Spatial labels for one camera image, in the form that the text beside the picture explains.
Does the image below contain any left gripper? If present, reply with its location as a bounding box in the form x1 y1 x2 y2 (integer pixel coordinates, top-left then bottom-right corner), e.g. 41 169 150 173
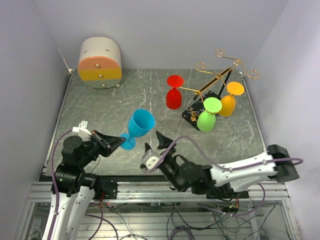
77 128 125 167

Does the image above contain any blue wine glass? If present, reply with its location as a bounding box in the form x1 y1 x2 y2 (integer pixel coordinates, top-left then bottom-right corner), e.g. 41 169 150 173
120 108 156 151

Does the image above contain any orange wine glass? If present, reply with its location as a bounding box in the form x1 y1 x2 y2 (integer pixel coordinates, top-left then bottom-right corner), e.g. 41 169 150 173
218 81 245 117

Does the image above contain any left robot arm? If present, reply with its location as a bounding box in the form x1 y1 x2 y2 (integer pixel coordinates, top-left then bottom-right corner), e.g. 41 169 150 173
42 127 126 240

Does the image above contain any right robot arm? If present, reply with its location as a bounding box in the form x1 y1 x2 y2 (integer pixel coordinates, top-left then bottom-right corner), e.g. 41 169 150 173
140 131 303 199

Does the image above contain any red wine glass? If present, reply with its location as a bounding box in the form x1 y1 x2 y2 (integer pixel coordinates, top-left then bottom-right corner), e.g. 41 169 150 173
165 75 184 110

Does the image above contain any green wine glass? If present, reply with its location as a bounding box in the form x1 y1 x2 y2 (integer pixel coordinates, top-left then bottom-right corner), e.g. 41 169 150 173
196 97 222 132

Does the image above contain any gold wine glass rack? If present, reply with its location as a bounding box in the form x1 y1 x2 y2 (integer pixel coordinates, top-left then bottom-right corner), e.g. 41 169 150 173
180 49 260 129

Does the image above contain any round three-drawer cabinet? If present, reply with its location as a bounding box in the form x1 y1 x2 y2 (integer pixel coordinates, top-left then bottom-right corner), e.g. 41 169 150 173
77 37 122 89

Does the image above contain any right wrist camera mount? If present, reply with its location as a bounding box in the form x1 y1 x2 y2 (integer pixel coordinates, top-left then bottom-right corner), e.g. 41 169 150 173
140 150 163 174

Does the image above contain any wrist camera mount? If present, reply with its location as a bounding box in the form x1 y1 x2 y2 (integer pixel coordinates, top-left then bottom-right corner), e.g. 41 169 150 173
140 150 163 174
72 120 92 141

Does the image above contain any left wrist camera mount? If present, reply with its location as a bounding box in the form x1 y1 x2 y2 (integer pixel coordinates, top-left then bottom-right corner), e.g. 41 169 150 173
72 120 92 141

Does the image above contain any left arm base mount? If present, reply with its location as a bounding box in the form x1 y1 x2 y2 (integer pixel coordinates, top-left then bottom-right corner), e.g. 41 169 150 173
80 173 118 200

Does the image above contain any aluminium rail frame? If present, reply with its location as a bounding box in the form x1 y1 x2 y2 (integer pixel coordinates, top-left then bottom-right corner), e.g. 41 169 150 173
15 180 302 240

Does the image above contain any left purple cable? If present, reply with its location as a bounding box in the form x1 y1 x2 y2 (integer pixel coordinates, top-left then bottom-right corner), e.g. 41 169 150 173
46 129 76 240

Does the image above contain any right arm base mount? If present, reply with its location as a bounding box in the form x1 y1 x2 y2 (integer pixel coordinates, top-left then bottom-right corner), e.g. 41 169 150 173
206 188 250 202

